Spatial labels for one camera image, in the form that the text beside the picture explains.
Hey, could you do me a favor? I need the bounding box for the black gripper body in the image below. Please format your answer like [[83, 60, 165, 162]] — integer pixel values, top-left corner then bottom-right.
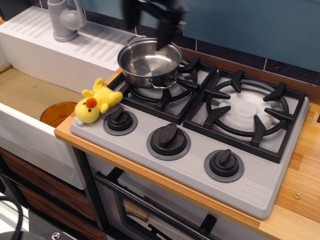
[[137, 0, 190, 25]]

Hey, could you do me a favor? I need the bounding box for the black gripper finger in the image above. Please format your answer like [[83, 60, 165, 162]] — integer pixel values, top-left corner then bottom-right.
[[157, 18, 184, 51], [122, 0, 141, 29]]

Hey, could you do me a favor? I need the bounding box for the yellow stuffed duck toy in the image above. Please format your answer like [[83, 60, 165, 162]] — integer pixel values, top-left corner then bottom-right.
[[74, 78, 123, 125]]

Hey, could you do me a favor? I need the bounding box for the stainless steel pan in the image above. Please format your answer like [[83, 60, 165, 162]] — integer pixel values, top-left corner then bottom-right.
[[117, 36, 183, 89]]

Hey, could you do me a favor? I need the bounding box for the grey toy faucet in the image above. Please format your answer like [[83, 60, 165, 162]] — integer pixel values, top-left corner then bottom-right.
[[47, 0, 86, 43]]

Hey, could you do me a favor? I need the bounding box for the black left burner grate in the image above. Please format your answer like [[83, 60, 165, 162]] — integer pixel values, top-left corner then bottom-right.
[[108, 57, 217, 125]]

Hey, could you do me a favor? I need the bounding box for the black burner grate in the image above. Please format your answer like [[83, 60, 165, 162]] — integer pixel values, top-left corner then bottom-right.
[[108, 57, 217, 125], [183, 69, 310, 164]]

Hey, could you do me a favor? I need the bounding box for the black left stove knob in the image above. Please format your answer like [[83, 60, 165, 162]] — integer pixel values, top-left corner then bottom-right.
[[103, 107, 138, 136]]

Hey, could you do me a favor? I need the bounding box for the black stove knob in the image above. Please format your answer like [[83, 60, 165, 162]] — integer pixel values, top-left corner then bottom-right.
[[146, 123, 191, 161], [204, 149, 245, 183], [103, 107, 138, 136]]

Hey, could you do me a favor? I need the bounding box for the white toy sink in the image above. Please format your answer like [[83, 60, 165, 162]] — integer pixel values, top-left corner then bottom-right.
[[0, 6, 132, 190]]

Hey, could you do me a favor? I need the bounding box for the black middle stove knob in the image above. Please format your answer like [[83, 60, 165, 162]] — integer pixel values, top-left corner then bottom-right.
[[146, 123, 191, 161]]

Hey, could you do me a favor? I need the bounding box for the black right burner grate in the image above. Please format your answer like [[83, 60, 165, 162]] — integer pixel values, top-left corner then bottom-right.
[[183, 69, 310, 164]]

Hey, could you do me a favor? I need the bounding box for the black right stove knob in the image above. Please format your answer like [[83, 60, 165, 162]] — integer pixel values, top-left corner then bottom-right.
[[204, 149, 245, 183]]

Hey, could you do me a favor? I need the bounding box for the grey toy stove top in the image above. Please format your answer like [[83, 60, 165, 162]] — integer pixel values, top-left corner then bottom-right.
[[70, 98, 296, 219]]

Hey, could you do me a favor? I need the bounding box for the wooden drawer cabinet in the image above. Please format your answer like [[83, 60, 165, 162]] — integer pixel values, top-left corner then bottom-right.
[[0, 149, 106, 240]]

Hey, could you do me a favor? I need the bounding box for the teal wall cabinet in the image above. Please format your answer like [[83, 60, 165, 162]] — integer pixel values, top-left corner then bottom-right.
[[79, 0, 320, 73]]

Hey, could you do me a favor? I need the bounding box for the oven door with handle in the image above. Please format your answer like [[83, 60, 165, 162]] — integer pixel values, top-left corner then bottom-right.
[[93, 167, 258, 240]]

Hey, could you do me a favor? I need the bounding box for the black braided cable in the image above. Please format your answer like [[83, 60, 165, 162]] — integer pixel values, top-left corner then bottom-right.
[[0, 195, 25, 240]]

